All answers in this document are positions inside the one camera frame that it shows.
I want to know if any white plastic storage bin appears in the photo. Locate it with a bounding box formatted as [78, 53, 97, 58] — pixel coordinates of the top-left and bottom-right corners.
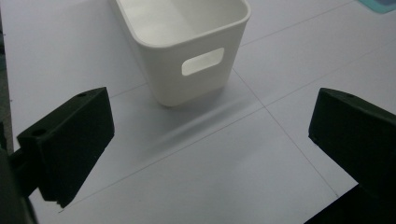
[108, 0, 252, 107]

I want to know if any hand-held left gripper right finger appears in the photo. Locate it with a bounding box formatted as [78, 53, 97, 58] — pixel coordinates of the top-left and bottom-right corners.
[308, 87, 396, 202]

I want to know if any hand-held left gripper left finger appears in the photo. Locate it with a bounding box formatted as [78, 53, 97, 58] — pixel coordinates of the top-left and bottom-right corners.
[16, 87, 116, 209]

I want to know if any teal flat object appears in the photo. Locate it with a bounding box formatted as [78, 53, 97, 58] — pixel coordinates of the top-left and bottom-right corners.
[356, 0, 396, 14]

